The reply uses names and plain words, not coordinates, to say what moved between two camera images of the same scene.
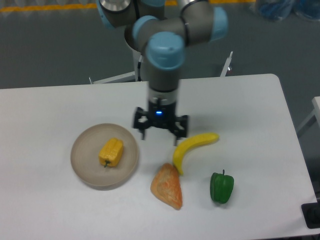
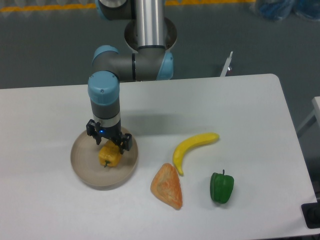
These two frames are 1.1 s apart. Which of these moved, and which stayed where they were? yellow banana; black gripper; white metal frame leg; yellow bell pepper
Moved: black gripper
Stayed: yellow banana; yellow bell pepper; white metal frame leg
